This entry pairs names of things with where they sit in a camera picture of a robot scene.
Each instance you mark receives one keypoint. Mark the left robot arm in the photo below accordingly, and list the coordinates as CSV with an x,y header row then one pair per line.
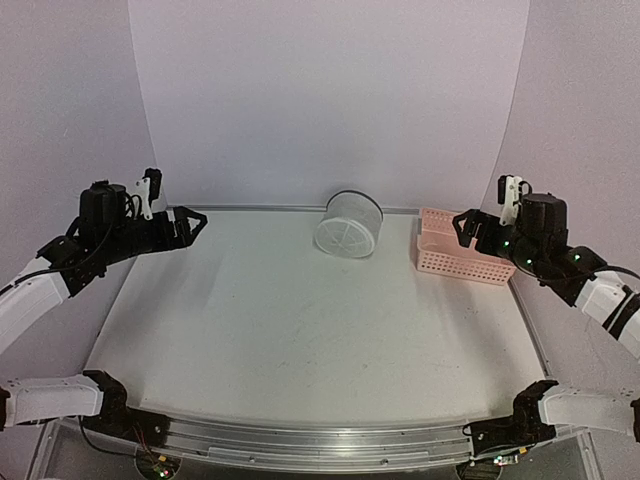
x,y
60,271

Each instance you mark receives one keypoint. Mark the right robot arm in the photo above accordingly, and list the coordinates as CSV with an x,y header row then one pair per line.
x,y
585,281

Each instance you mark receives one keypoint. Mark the pink perforated plastic basket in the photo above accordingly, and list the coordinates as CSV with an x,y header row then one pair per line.
x,y
438,252

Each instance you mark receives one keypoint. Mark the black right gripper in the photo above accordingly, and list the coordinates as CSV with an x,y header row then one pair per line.
x,y
474,220

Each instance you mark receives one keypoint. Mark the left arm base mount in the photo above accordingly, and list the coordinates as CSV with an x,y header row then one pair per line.
x,y
117,419

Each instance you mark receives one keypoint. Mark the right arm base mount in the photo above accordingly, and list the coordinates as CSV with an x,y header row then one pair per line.
x,y
522,428

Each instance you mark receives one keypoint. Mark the aluminium front rail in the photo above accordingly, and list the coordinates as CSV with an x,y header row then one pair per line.
x,y
307,448

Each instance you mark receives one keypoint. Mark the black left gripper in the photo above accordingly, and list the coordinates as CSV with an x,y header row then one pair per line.
x,y
182,238

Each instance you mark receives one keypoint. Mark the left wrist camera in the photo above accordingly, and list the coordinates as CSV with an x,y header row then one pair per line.
x,y
146,190

